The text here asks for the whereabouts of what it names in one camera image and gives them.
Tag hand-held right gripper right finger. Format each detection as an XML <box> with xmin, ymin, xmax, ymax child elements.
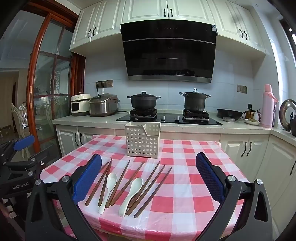
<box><xmin>195</xmin><ymin>152</ymin><xmax>274</xmax><ymax>241</ymax></box>

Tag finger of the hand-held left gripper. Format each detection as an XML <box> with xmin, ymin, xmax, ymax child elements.
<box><xmin>0</xmin><ymin>135</ymin><xmax>36</xmax><ymax>163</ymax></box>
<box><xmin>5</xmin><ymin>152</ymin><xmax>48</xmax><ymax>173</ymax></box>

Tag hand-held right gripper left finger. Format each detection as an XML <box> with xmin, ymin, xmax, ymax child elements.
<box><xmin>25</xmin><ymin>153</ymin><xmax>109</xmax><ymax>241</ymax></box>

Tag white ceramic spoon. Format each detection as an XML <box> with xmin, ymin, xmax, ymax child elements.
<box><xmin>119</xmin><ymin>177</ymin><xmax>144</xmax><ymax>217</ymax></box>
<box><xmin>98</xmin><ymin>173</ymin><xmax>117</xmax><ymax>215</ymax></box>

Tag row of wooden chopsticks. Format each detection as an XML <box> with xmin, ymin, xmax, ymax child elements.
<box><xmin>85</xmin><ymin>159</ymin><xmax>173</xmax><ymax>219</ymax></box>

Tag white plastic lattice basket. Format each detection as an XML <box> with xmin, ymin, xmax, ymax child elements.
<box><xmin>125</xmin><ymin>122</ymin><xmax>161</xmax><ymax>159</ymax></box>

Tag red checked tablecloth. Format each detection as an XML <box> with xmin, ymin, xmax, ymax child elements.
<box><xmin>39</xmin><ymin>134</ymin><xmax>250</xmax><ymax>241</ymax></box>

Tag white ornate chair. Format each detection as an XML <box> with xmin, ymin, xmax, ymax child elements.
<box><xmin>11</xmin><ymin>103</ymin><xmax>30</xmax><ymax>158</ymax></box>

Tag white base cabinets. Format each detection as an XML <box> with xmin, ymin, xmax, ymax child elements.
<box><xmin>55</xmin><ymin>124</ymin><xmax>296</xmax><ymax>209</ymax></box>

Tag wooden framed glass door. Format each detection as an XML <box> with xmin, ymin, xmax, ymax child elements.
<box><xmin>26</xmin><ymin>13</ymin><xmax>80</xmax><ymax>158</ymax></box>

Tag white electric cooker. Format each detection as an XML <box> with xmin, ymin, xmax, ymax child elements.
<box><xmin>71</xmin><ymin>93</ymin><xmax>91</xmax><ymax>116</ymax></box>

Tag black wok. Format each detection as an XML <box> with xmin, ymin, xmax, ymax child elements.
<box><xmin>217</xmin><ymin>108</ymin><xmax>244</xmax><ymax>121</ymax></box>

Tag black glass gas cooktop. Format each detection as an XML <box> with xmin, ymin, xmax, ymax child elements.
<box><xmin>116</xmin><ymin>108</ymin><xmax>223</xmax><ymax>126</ymax></box>

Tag silver rice cooker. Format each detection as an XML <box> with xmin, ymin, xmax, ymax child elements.
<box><xmin>89</xmin><ymin>94</ymin><xmax>121</xmax><ymax>117</ymax></box>

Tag tall dark stock pot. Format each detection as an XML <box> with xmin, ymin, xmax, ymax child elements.
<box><xmin>179</xmin><ymin>88</ymin><xmax>211</xmax><ymax>112</ymax></box>

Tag pink thermos flask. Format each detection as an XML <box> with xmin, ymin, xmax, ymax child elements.
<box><xmin>261</xmin><ymin>84</ymin><xmax>279</xmax><ymax>128</ymax></box>

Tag black casserole pot with lid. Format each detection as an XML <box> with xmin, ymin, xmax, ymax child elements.
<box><xmin>127</xmin><ymin>91</ymin><xmax>161</xmax><ymax>109</ymax></box>

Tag glass pot lid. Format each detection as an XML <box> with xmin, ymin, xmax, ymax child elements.
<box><xmin>279</xmin><ymin>99</ymin><xmax>296</xmax><ymax>131</ymax></box>

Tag black range hood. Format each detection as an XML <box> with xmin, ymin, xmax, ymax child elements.
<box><xmin>120</xmin><ymin>22</ymin><xmax>218</xmax><ymax>84</ymax></box>

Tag wall power socket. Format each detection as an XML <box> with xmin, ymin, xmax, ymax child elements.
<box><xmin>96</xmin><ymin>80</ymin><xmax>113</xmax><ymax>89</ymax></box>

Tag white wall cabinets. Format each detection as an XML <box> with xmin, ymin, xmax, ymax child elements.
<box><xmin>69</xmin><ymin>0</ymin><xmax>266</xmax><ymax>55</ymax></box>

